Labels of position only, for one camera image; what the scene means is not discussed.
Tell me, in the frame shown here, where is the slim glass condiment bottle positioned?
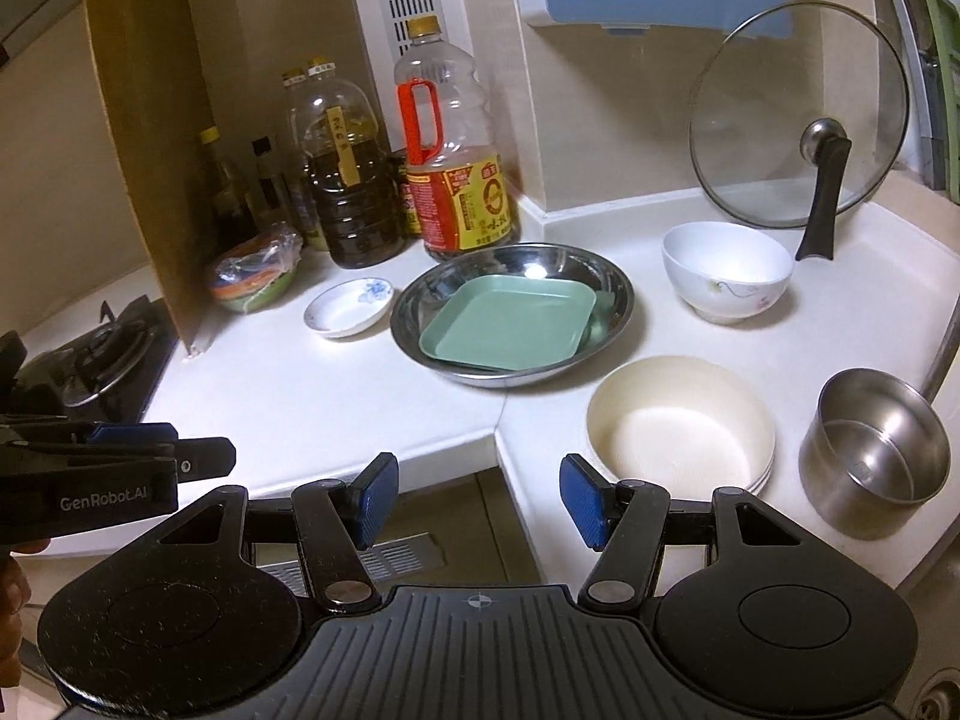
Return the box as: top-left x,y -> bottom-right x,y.
198,127 -> 256,250

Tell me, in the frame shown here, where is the brown cardboard panel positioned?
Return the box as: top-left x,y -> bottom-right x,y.
75,0 -> 260,358

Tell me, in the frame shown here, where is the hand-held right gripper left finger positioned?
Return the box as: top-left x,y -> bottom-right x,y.
154,452 -> 400,611

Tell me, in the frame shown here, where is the gas stove burner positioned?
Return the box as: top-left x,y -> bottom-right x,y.
15,296 -> 178,425

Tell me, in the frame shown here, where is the glass pot lid black handle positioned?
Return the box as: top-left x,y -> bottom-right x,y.
688,0 -> 911,263

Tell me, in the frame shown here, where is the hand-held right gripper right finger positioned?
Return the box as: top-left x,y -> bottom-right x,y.
559,452 -> 808,611

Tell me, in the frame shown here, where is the grey window frame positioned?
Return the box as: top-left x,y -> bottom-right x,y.
870,0 -> 947,190

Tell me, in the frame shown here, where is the dark oil bottle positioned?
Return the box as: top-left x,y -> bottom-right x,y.
300,56 -> 407,272

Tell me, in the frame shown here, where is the green square plate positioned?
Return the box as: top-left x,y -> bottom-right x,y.
418,275 -> 599,374

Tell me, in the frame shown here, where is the person's left hand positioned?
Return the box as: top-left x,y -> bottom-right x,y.
0,541 -> 48,665

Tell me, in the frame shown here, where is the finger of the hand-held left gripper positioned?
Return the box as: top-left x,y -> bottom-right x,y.
173,436 -> 238,483
73,421 -> 181,448

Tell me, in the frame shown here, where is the small floral saucer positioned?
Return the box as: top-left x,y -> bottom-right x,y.
303,277 -> 395,339

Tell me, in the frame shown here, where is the white floral bowl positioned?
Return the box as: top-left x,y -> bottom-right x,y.
661,221 -> 795,327

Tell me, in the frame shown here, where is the green plastic rack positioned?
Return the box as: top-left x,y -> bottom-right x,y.
922,0 -> 960,205

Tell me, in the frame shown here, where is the stainless steel basin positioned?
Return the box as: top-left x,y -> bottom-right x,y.
389,242 -> 637,390

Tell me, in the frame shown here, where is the dark-capped condiment bottle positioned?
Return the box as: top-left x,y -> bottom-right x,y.
250,135 -> 292,235

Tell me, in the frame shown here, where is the small stainless steel pot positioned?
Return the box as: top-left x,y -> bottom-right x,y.
797,367 -> 954,542

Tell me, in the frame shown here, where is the oil bottle with red handle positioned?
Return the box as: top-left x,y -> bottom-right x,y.
393,15 -> 523,264

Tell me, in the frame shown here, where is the clear bag of colourful dishware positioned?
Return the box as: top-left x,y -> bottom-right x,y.
208,223 -> 305,315

